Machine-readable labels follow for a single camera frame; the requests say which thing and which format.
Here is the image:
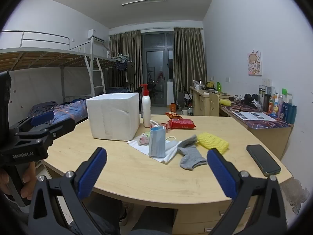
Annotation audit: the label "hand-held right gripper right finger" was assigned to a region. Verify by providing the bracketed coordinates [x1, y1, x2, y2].
[207, 148, 288, 235]

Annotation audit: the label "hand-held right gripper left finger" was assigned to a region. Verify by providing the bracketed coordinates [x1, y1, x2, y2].
[28, 147, 107, 235]

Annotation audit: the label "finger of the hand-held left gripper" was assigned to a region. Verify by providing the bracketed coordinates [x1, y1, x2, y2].
[15, 119, 76, 142]
[10, 111, 55, 131]

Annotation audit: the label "grey sock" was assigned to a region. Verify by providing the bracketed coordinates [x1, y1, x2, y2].
[180, 145, 208, 170]
[176, 135, 198, 148]

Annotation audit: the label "white foam box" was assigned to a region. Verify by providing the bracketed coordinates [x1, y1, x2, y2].
[86, 92, 140, 142]

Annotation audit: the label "blue face mask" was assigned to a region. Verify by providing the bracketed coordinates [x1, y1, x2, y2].
[148, 120, 168, 157]
[166, 136, 183, 152]

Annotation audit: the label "white foam sheet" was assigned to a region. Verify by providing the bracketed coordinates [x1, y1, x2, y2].
[127, 137, 183, 165]

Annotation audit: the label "green plastic bag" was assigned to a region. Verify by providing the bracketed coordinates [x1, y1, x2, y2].
[137, 132, 150, 146]

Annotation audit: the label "person's left hand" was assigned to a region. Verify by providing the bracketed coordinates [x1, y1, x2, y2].
[0, 162, 38, 200]

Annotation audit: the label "blue patterned quilt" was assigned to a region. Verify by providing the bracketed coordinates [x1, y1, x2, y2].
[28, 100, 88, 125]

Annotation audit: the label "black smartphone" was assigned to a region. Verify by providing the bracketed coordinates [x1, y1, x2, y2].
[246, 144, 282, 176]

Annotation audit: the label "wooden drawer unit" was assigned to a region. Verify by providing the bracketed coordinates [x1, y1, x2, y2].
[172, 197, 257, 235]

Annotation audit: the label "person's leg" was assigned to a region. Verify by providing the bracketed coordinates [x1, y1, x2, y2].
[57, 196, 134, 235]

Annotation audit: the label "desk with patterned mat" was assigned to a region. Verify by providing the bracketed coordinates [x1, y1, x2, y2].
[219, 100, 294, 161]

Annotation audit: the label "metal bunk bed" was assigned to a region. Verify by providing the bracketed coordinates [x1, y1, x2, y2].
[0, 31, 109, 125]

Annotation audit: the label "white bunk ladder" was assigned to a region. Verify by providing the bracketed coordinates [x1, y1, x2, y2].
[84, 55, 106, 97]

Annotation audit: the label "large red snack packet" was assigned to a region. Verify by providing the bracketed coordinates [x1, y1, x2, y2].
[168, 118, 196, 130]

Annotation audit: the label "printed paper sheets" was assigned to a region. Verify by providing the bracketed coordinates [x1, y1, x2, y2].
[232, 111, 277, 121]

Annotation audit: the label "wooden chair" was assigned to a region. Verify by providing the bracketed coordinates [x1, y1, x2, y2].
[208, 92, 220, 117]

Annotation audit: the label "orange snack packet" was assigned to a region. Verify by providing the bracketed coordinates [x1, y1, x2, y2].
[165, 111, 183, 120]

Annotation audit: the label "light wooden desk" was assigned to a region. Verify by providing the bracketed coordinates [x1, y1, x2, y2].
[190, 86, 231, 117]

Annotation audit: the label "white pump bottle red top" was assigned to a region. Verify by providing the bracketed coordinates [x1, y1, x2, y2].
[140, 84, 152, 128]

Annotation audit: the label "hanging dark clothes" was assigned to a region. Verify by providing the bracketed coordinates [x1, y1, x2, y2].
[115, 60, 135, 84]

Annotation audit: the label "row of toiletry bottles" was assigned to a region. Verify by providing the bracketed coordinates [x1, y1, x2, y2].
[259, 85, 297, 125]

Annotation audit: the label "brown curtain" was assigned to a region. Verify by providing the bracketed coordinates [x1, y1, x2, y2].
[108, 30, 143, 96]
[174, 27, 208, 107]

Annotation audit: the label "white air conditioner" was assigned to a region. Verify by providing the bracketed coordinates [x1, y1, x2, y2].
[87, 29, 106, 42]

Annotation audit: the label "glass balcony door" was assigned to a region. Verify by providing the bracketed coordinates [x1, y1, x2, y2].
[141, 32, 174, 106]

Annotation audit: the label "ceiling tube light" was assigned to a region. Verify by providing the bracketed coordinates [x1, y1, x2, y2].
[122, 0, 167, 6]

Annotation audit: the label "cartoon wall poster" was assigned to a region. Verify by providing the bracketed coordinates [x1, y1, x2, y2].
[247, 50, 262, 76]

